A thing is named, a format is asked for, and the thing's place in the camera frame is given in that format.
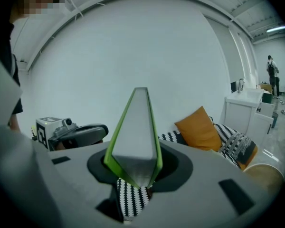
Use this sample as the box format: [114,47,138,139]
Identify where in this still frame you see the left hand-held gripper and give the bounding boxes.
[35,116,109,152]

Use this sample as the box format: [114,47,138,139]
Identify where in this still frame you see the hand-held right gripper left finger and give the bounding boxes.
[0,124,124,228]

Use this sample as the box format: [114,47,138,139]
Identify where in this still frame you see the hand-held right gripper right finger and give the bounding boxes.
[133,138,270,228]

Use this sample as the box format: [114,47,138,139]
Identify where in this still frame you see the black white patterned seat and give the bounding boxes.
[116,123,258,223]

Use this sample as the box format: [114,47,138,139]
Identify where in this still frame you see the person's left forearm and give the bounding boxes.
[8,114,21,133]

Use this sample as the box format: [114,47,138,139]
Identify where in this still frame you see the round wooden side table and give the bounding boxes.
[242,163,285,196]

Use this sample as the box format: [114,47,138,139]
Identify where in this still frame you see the grey patterned cushion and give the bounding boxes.
[213,123,258,171]

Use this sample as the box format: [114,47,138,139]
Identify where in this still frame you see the orange cushion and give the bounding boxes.
[174,106,223,151]

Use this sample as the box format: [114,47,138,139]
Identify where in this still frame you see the white sink cabinet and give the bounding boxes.
[224,88,276,147]

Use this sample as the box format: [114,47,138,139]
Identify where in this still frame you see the chrome faucet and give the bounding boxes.
[237,78,246,94]

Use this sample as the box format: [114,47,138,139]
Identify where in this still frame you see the ceiling tube light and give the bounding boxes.
[266,25,285,33]

